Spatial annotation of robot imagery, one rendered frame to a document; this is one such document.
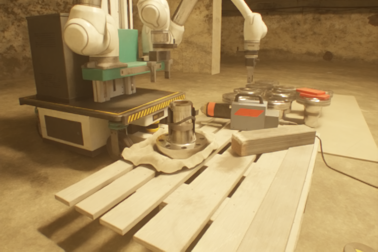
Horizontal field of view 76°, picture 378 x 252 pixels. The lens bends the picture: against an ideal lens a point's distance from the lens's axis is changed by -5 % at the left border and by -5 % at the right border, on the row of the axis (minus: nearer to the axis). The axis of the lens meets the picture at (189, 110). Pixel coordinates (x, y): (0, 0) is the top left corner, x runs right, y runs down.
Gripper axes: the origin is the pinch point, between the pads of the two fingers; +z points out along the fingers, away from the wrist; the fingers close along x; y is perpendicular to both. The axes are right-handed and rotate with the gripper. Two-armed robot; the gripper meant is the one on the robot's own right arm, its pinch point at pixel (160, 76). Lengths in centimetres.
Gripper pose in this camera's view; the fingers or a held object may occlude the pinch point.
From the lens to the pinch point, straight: 134.6
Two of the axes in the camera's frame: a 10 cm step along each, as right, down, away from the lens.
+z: 0.0, 9.6, 2.7
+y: -8.9, -1.2, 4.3
